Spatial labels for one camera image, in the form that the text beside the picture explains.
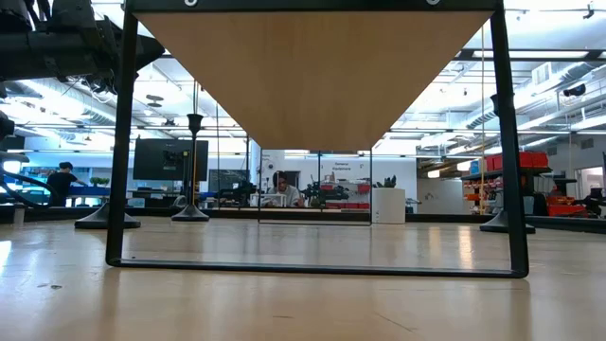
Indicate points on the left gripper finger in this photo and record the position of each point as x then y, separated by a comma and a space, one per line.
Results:
149, 51

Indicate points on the black background robot arm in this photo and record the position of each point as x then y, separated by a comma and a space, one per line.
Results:
326, 193
237, 193

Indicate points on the black ceiling disc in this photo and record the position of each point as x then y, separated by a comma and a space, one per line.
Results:
154, 98

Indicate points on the black monitor screen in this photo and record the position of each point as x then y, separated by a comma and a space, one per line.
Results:
161, 158

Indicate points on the small green plants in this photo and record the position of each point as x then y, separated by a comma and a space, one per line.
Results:
99, 181

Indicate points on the standing person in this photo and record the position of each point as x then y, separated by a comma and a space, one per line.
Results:
60, 184

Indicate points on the dark chalkboard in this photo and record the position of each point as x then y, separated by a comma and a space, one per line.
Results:
227, 180

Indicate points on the white laptop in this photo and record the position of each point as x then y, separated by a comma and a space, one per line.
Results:
274, 200

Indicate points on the seated person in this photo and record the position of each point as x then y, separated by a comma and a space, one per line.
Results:
284, 192

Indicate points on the dark green plant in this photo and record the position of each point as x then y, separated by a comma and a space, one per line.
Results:
387, 183

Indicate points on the white planter box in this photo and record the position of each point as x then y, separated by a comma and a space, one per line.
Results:
388, 206

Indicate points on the red storage bin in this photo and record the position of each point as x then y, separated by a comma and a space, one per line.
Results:
532, 160
565, 208
494, 163

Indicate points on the black storage rack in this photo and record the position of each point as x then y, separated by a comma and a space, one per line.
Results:
535, 184

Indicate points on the wooden shelf with black frame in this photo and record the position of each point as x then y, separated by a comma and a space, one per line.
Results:
312, 71

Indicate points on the white short post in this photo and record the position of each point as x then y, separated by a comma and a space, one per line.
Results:
19, 215

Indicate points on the black table edge rail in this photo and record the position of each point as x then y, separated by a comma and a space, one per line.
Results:
450, 218

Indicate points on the black ceiling camera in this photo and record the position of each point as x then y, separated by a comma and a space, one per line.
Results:
575, 90

